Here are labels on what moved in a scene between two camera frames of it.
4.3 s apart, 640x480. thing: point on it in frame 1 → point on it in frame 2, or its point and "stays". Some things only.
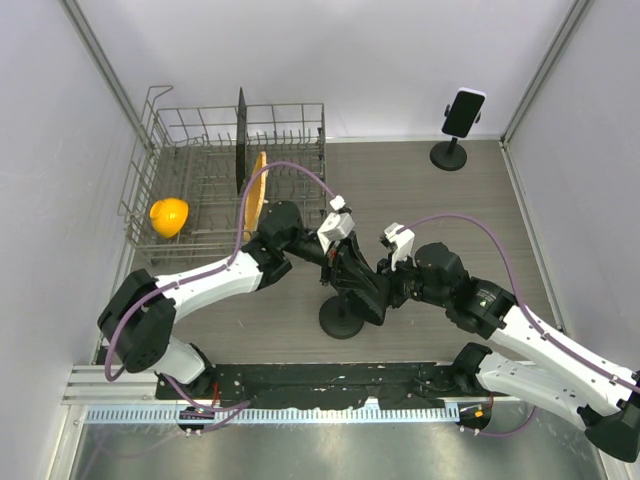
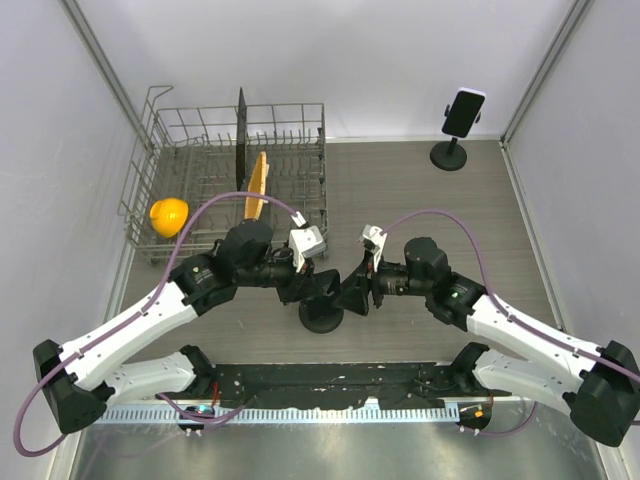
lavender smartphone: [464, 112] stays
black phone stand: [339, 319] → [320, 314]
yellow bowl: [168, 216] stays
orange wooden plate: [255, 197] stays
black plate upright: [241, 143] stays
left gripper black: [345, 266] → [304, 285]
